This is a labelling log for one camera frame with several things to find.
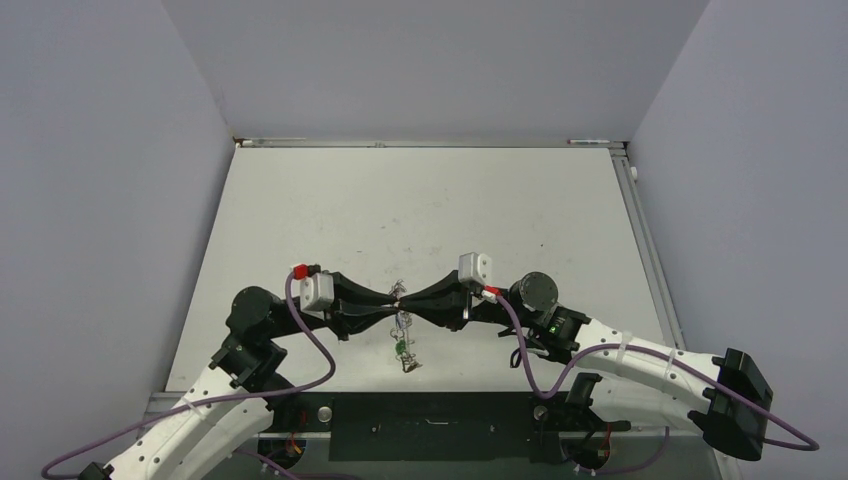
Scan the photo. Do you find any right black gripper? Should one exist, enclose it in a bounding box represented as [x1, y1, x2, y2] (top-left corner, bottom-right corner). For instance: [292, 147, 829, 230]
[399, 270, 535, 330]

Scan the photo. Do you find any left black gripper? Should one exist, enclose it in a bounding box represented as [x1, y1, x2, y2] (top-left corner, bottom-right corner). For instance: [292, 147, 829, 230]
[265, 273, 399, 340]

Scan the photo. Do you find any grey metal keyring disc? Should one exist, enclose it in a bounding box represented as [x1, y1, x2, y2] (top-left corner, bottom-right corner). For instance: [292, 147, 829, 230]
[390, 316, 421, 374]

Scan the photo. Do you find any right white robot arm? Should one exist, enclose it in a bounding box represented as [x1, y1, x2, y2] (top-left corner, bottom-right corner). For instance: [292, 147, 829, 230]
[399, 272, 774, 461]

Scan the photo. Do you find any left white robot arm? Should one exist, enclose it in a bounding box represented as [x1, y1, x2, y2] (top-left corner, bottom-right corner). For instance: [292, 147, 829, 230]
[77, 264, 399, 479]

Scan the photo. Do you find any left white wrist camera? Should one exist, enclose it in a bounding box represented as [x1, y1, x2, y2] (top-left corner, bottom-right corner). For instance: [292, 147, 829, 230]
[292, 264, 335, 316]

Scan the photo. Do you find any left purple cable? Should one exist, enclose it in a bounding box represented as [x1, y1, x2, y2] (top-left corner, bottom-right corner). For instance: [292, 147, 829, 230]
[40, 271, 337, 480]

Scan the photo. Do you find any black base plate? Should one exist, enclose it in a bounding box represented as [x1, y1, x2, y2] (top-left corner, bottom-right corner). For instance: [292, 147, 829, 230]
[258, 392, 631, 467]

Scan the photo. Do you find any aluminium back rail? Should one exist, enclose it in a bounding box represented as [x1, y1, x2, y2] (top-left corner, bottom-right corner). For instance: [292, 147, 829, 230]
[234, 138, 627, 150]

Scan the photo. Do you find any aluminium rail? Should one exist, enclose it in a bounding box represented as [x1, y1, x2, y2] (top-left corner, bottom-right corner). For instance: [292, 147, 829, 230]
[609, 146, 733, 435]
[234, 138, 627, 150]

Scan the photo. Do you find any aluminium right rail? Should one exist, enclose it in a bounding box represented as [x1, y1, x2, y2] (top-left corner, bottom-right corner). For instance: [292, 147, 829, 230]
[609, 146, 733, 435]

